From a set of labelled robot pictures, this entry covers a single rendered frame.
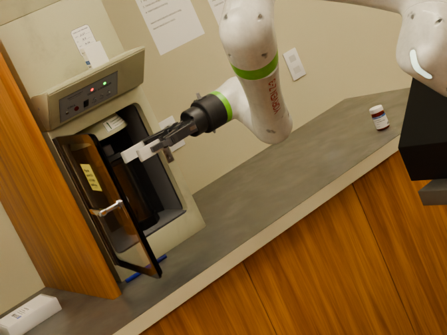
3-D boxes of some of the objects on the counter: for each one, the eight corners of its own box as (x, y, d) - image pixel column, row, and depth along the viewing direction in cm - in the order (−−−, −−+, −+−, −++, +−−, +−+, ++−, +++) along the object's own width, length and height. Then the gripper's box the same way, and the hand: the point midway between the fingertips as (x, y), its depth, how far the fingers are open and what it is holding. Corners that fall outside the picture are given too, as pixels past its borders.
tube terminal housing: (84, 276, 255) (-34, 44, 238) (165, 224, 271) (60, 4, 255) (121, 282, 234) (-6, 28, 217) (207, 225, 250) (95, -15, 234)
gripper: (173, 109, 228) (106, 146, 216) (215, 101, 210) (144, 141, 199) (185, 134, 229) (118, 172, 217) (227, 127, 212) (157, 169, 200)
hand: (139, 152), depth 209 cm, fingers open, 8 cm apart
